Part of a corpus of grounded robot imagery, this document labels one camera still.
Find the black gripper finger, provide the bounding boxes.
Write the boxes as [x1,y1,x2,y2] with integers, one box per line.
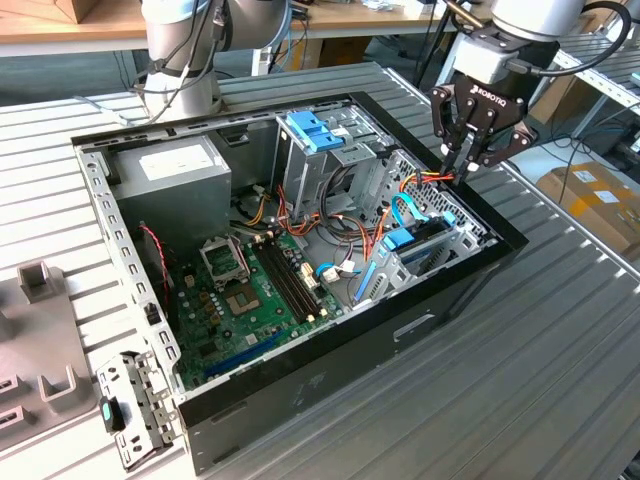
[456,126,540,185]
[429,84,477,172]

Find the orange power wire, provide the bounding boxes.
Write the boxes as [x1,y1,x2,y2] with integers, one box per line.
[367,168,459,264]

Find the blue data wire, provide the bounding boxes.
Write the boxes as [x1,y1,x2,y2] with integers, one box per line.
[390,192,457,229]

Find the hard disk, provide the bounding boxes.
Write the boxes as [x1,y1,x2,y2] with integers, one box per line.
[352,214,457,305]

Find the metal disk bay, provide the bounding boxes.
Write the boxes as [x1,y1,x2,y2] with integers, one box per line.
[349,149,501,311]

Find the plain cardboard box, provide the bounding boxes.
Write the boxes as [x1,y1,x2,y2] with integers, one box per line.
[524,74,601,126]

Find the slatted metal side table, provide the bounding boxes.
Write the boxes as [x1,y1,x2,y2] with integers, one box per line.
[499,34,640,151]

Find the cardboard box white labels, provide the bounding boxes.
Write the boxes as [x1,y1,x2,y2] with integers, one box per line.
[535,160,640,262]

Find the wooden desk white legs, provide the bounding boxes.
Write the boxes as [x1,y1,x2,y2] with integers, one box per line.
[294,0,599,96]

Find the blue plastic drive latch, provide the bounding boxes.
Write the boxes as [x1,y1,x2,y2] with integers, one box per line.
[287,110,346,154]

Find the metal drive cage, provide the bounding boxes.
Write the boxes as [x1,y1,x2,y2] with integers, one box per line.
[273,102,396,221]

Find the white board connector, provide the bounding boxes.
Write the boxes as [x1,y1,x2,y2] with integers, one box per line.
[298,260,321,292]

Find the black RAM slot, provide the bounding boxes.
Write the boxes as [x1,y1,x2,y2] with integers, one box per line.
[266,239,318,320]
[251,243,305,325]
[272,237,324,318]
[257,241,311,323]

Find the thin locking lever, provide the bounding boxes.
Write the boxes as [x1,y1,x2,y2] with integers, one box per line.
[233,238,251,284]

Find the metal socket cover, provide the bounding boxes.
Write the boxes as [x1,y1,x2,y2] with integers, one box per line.
[199,234,250,289]

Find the green motherboard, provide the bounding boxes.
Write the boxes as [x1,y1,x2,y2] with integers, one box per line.
[169,230,346,394]

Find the CPU socket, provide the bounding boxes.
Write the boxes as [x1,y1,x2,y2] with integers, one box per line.
[223,283,262,317]

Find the black open PC case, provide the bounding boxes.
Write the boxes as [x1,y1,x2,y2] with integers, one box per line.
[69,91,530,476]

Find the grey power supply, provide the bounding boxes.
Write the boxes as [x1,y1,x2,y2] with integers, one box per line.
[107,133,234,251]

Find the blue expansion slot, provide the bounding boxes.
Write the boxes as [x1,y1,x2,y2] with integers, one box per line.
[203,327,286,381]

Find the brown box on desk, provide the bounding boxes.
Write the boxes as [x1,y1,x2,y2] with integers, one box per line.
[53,0,104,25]

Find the black latch teal tab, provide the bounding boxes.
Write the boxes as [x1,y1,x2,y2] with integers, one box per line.
[99,396,126,434]

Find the grey parts rack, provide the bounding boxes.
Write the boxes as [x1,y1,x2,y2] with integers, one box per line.
[0,262,99,454]

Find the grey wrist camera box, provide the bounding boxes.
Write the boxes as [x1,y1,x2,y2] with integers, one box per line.
[455,33,522,85]

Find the black cable brass ferrule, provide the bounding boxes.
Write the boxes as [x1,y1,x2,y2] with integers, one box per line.
[443,0,490,30]

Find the black cable bundle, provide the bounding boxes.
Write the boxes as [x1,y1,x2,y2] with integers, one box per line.
[319,164,374,256]

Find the black camera cable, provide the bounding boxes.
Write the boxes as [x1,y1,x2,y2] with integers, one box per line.
[504,0,633,79]

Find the red orange wire bundle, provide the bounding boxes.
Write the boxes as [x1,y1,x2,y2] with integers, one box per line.
[276,184,351,241]

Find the pale blue wire white plug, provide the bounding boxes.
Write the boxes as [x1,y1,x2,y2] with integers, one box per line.
[315,258,362,285]

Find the orange yellow wire bundle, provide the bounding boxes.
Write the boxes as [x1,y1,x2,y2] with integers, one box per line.
[242,183,275,227]

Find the red black twisted wire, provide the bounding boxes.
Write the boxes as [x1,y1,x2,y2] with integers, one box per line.
[138,223,174,306]

